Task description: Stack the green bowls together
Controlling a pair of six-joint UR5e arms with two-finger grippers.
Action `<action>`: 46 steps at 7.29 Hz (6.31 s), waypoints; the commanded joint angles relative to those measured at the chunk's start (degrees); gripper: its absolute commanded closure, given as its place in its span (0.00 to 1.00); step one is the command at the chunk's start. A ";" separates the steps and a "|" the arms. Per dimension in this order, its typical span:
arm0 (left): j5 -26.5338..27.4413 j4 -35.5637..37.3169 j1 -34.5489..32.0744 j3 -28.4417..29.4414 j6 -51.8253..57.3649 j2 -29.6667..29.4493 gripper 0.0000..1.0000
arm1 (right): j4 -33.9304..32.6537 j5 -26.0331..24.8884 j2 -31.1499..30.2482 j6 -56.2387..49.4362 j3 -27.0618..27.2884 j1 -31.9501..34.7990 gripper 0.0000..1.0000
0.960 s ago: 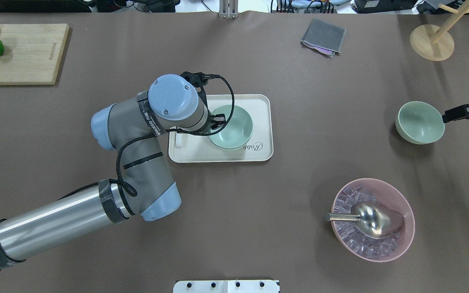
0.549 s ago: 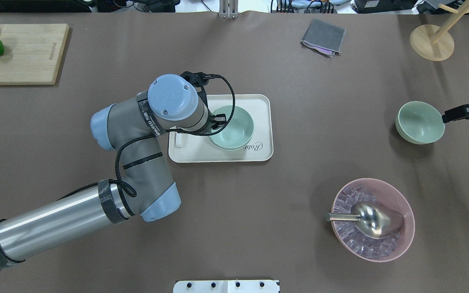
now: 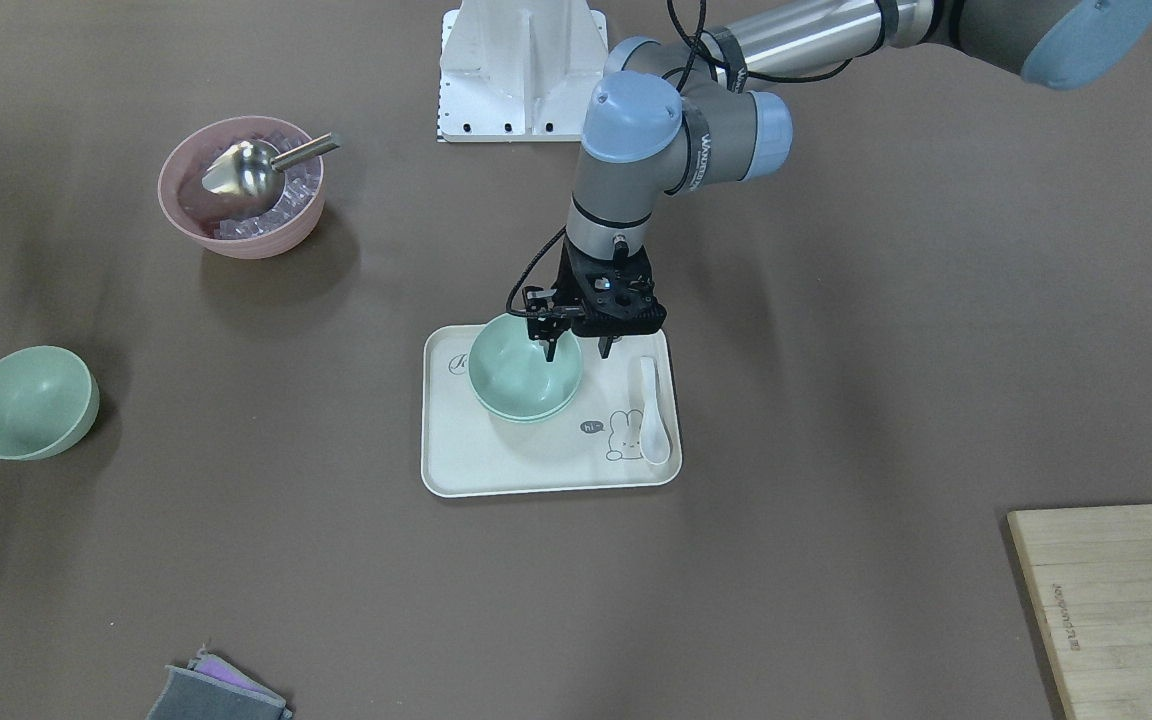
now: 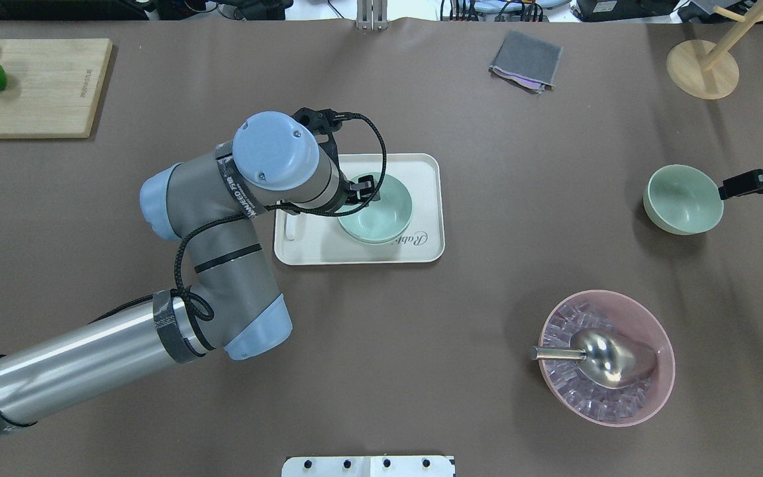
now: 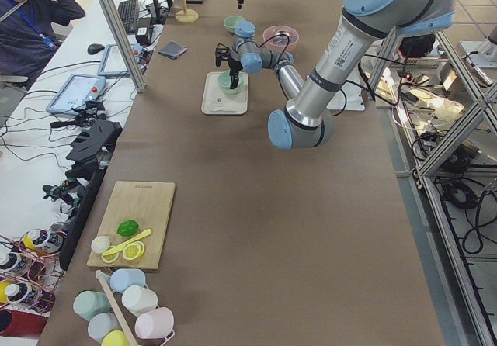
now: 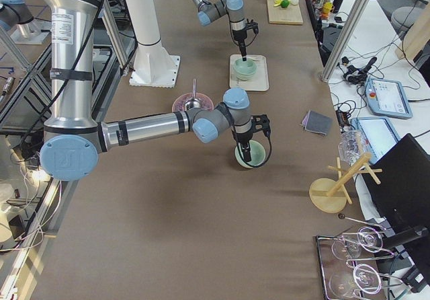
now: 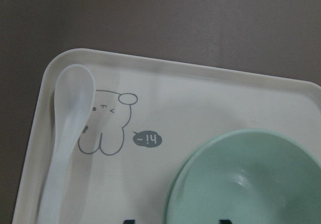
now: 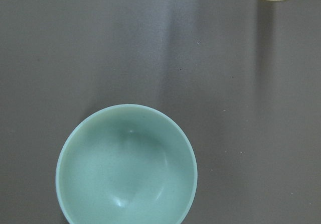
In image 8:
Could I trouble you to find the green bowl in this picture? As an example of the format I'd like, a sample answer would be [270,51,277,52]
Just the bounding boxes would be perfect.
[55,104,198,223]

